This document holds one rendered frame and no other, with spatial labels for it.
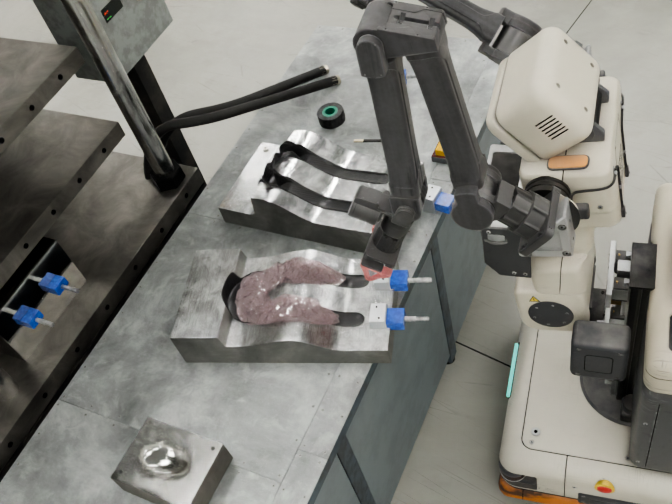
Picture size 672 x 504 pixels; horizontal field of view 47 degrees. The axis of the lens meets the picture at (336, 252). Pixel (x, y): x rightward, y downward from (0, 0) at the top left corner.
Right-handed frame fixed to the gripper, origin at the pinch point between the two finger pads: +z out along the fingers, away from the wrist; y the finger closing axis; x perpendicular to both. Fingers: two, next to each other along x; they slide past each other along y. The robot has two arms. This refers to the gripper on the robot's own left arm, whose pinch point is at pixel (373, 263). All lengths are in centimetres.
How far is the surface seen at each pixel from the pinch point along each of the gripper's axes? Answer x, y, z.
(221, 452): -16, 43, 24
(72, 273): -70, 2, 53
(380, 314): 6.0, 5.4, 9.8
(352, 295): -0.6, -0.6, 16.2
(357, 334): 3.0, 9.7, 14.4
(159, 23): -79, -72, 28
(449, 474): 52, 4, 85
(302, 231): -17.1, -20.0, 26.8
